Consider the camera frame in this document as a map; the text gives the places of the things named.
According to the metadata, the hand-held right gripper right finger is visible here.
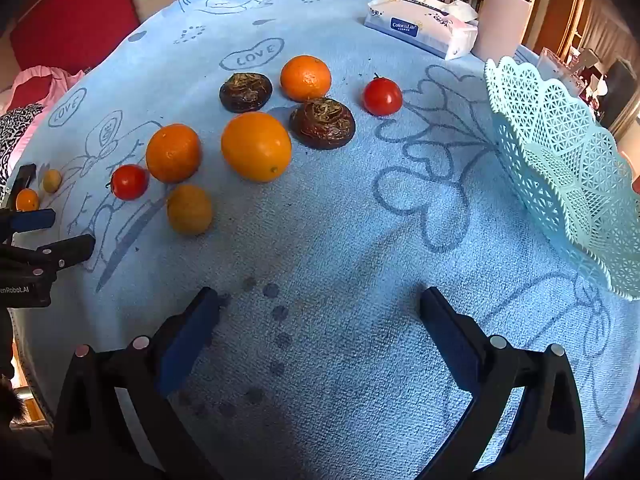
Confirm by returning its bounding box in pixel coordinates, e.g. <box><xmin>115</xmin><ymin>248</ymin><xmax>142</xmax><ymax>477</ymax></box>
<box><xmin>419</xmin><ymin>286</ymin><xmax>586</xmax><ymax>480</ymax></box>

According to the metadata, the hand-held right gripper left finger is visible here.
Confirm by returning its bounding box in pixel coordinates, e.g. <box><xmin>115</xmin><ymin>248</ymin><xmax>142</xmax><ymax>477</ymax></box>
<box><xmin>52</xmin><ymin>286</ymin><xmax>221</xmax><ymax>480</ymax></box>

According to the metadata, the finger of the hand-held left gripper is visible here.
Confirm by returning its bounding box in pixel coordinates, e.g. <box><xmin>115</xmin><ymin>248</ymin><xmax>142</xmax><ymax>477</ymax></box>
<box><xmin>0</xmin><ymin>233</ymin><xmax>97</xmax><ymax>278</ymax></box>
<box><xmin>0</xmin><ymin>208</ymin><xmax>57</xmax><ymax>235</ymax></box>

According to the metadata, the red tomato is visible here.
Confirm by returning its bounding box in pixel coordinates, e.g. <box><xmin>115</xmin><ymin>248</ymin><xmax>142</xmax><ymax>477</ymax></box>
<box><xmin>362</xmin><ymin>74</ymin><xmax>404</xmax><ymax>117</ymax></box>
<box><xmin>106</xmin><ymin>163</ymin><xmax>150</xmax><ymax>202</ymax></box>

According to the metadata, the round orange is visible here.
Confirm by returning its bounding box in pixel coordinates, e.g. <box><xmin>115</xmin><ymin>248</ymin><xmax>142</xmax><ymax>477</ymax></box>
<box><xmin>279</xmin><ymin>55</ymin><xmax>333</xmax><ymax>103</ymax></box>
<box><xmin>145</xmin><ymin>123</ymin><xmax>203</xmax><ymax>184</ymax></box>

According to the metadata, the large oval orange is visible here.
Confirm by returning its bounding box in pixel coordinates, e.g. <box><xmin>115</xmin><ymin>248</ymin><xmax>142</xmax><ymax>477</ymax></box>
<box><xmin>220</xmin><ymin>111</ymin><xmax>293</xmax><ymax>183</ymax></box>

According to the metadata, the light blue plastic basket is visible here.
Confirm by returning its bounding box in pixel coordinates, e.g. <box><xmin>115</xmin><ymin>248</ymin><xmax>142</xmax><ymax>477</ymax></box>
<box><xmin>484</xmin><ymin>56</ymin><xmax>640</xmax><ymax>303</ymax></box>

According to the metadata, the dark brown water chestnut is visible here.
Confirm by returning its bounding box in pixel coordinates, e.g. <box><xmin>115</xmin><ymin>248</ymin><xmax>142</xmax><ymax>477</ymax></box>
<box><xmin>219</xmin><ymin>72</ymin><xmax>273</xmax><ymax>114</ymax></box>
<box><xmin>289</xmin><ymin>98</ymin><xmax>357</xmax><ymax>150</ymax></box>

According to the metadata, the black white patterned cloth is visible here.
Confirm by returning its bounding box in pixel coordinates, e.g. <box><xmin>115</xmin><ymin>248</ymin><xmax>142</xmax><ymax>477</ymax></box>
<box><xmin>0</xmin><ymin>104</ymin><xmax>46</xmax><ymax>196</ymax></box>

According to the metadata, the pink cloth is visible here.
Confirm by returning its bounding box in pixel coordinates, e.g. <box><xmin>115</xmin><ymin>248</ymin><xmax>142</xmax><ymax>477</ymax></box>
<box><xmin>0</xmin><ymin>65</ymin><xmax>86</xmax><ymax>116</ymax></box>

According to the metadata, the blue printed tablecloth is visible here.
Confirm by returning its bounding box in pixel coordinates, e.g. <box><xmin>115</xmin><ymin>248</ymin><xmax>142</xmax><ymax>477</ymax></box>
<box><xmin>10</xmin><ymin>0</ymin><xmax>640</xmax><ymax>480</ymax></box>

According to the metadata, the red panel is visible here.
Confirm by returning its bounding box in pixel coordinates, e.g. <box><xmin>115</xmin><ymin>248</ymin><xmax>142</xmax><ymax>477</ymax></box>
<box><xmin>10</xmin><ymin>0</ymin><xmax>141</xmax><ymax>73</ymax></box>

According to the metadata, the clear glass cup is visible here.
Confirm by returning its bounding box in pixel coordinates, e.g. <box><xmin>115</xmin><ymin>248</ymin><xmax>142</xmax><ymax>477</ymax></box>
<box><xmin>537</xmin><ymin>47</ymin><xmax>586</xmax><ymax>96</ymax></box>

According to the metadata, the white blue tissue pack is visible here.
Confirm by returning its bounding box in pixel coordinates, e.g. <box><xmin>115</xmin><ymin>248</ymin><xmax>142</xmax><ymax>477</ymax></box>
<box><xmin>363</xmin><ymin>0</ymin><xmax>480</xmax><ymax>60</ymax></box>

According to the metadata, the pale pink bin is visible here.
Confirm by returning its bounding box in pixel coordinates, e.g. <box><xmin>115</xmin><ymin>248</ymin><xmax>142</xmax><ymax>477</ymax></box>
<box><xmin>472</xmin><ymin>0</ymin><xmax>537</xmax><ymax>61</ymax></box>

